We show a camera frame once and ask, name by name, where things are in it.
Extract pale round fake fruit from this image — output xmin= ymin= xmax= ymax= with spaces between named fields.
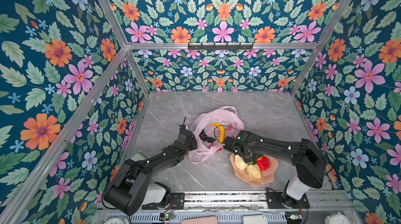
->
xmin=234 ymin=155 xmax=248 ymax=171

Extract beige fake potato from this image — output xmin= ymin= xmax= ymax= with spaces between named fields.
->
xmin=246 ymin=164 xmax=262 ymax=180

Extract red fake fruit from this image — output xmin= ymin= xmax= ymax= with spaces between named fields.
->
xmin=256 ymin=156 xmax=271 ymax=171

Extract pink plastic bag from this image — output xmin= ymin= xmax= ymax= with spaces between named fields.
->
xmin=189 ymin=106 xmax=244 ymax=164

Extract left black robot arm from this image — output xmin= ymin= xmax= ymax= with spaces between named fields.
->
xmin=102 ymin=124 xmax=197 ymax=216

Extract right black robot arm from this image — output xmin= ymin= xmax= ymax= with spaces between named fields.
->
xmin=223 ymin=130 xmax=327 ymax=209

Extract yellow fake banana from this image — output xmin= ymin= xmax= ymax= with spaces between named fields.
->
xmin=210 ymin=123 xmax=225 ymax=144

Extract dark purple fake grapes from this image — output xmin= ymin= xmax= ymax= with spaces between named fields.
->
xmin=199 ymin=129 xmax=216 ymax=144

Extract pink flower-shaped plate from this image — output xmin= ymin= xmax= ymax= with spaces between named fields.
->
xmin=230 ymin=154 xmax=278 ymax=187

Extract white box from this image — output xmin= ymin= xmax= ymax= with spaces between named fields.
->
xmin=242 ymin=215 xmax=268 ymax=224

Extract white round device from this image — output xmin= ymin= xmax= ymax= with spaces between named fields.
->
xmin=324 ymin=212 xmax=351 ymax=224

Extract green rectangular container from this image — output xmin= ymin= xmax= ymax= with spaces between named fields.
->
xmin=130 ymin=153 xmax=148 ymax=161

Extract white clock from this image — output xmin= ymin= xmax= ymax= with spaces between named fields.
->
xmin=104 ymin=217 xmax=130 ymax=224

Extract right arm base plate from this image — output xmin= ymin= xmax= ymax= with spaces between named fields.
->
xmin=266 ymin=188 xmax=310 ymax=209

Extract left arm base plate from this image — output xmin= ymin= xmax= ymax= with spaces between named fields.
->
xmin=142 ymin=193 xmax=185 ymax=210

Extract black hook rail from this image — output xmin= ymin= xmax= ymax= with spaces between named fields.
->
xmin=187 ymin=42 xmax=254 ymax=51

